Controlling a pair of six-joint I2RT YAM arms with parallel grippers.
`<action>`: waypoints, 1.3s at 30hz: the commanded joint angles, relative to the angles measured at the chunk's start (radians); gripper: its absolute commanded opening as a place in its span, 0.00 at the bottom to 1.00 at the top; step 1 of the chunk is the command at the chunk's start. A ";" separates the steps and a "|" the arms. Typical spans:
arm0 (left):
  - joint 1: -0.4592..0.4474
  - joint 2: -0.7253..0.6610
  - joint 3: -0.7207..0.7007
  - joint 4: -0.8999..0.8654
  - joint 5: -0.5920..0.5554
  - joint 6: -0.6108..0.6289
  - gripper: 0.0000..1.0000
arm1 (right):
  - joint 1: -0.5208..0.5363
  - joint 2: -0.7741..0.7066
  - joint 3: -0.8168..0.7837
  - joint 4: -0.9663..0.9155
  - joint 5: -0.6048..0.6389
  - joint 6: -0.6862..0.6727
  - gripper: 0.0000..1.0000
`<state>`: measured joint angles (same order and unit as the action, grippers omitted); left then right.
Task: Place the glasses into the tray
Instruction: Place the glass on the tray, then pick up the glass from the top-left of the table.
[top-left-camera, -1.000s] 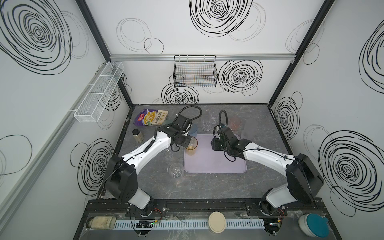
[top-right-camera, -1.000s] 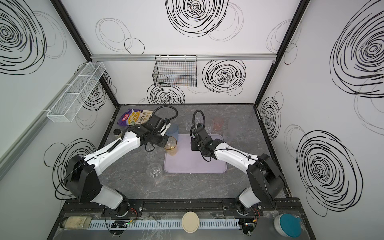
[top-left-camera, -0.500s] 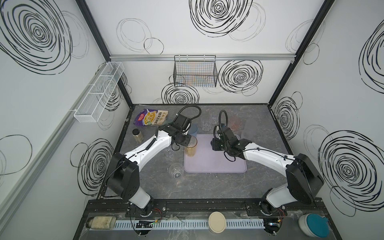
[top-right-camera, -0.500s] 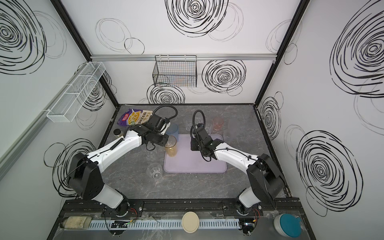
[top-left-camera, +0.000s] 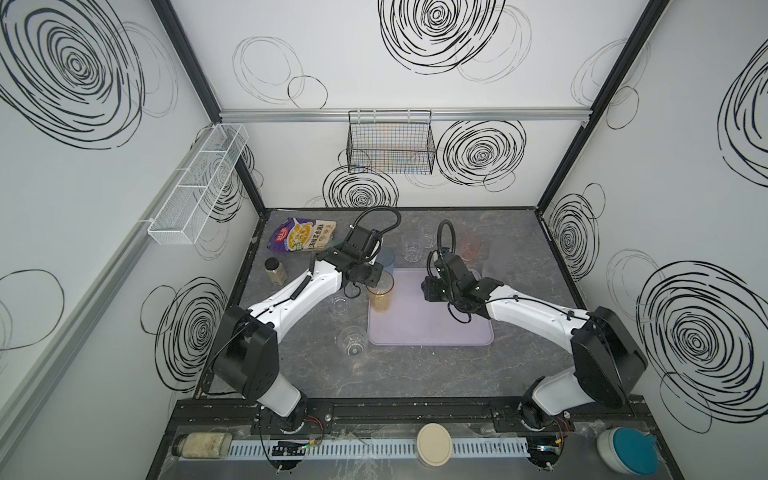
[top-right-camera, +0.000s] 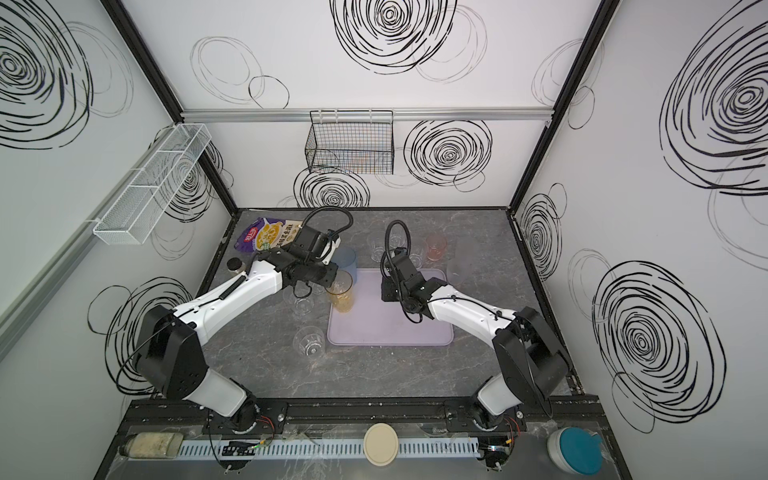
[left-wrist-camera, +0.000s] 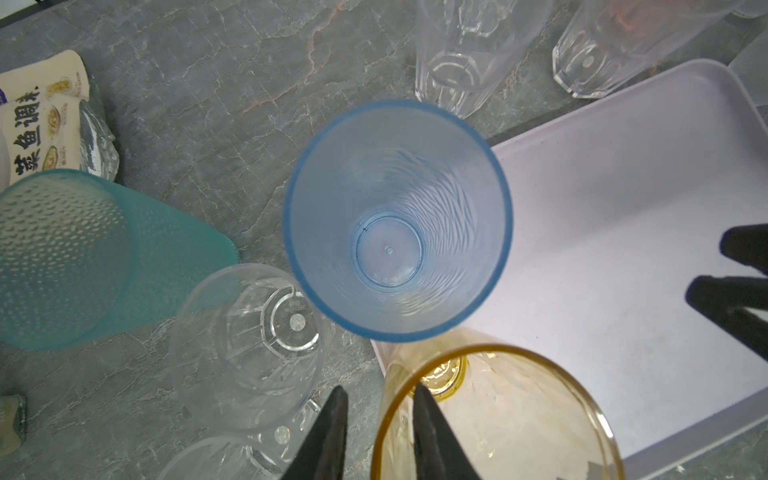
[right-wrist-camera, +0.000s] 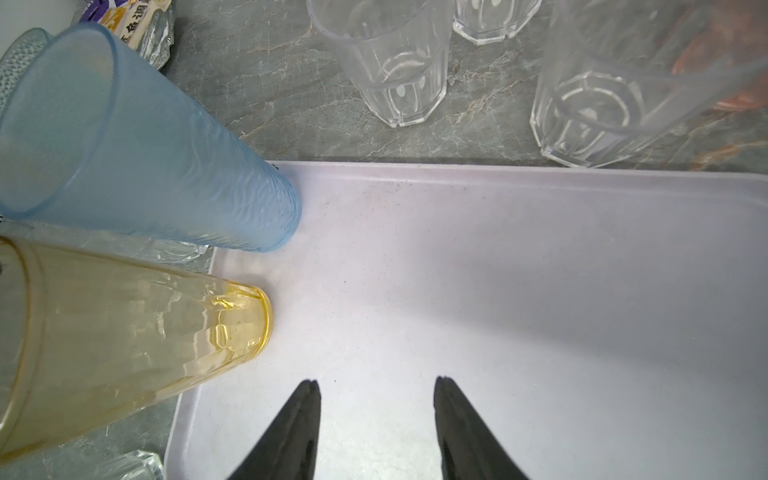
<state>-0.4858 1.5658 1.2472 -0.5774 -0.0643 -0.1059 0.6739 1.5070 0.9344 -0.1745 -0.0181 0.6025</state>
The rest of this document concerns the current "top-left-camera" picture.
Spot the yellow transparent cup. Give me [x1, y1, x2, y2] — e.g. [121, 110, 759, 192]
[366, 271, 395, 313]

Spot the clear faceted glass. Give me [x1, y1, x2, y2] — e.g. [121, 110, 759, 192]
[402, 237, 423, 264]

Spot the blue frosted cup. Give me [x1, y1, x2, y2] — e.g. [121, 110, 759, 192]
[376, 247, 396, 275]

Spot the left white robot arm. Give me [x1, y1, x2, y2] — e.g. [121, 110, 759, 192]
[205, 206, 401, 432]

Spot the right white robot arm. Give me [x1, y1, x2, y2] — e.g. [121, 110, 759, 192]
[421, 220, 648, 431]

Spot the lilac plastic tray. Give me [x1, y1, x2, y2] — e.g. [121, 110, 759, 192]
[368, 268, 494, 347]

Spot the clear glass left middle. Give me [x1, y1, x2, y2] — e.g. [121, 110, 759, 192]
[329, 294, 351, 318]

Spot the pink transparent cup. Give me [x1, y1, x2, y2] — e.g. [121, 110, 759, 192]
[457, 233, 483, 262]

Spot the clear glass near front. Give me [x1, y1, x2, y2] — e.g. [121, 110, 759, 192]
[336, 326, 368, 356]

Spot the purple yellow food packet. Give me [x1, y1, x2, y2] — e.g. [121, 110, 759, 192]
[267, 217, 337, 253]

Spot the small dark-capped spice jar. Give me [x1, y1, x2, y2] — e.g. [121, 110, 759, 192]
[264, 257, 287, 287]

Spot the beige round lid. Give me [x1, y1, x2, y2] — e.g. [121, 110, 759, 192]
[416, 423, 453, 467]

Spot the beige jar lying down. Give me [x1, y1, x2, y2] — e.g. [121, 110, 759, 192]
[171, 432, 233, 460]

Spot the teal lidded white container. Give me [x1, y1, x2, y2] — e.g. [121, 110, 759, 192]
[596, 427, 659, 476]

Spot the black wire wall basket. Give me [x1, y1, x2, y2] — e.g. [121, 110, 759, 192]
[345, 109, 437, 175]

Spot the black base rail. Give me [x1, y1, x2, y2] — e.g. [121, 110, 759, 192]
[173, 394, 652, 434]

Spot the white slotted cable duct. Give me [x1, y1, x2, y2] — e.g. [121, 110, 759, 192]
[226, 437, 530, 460]

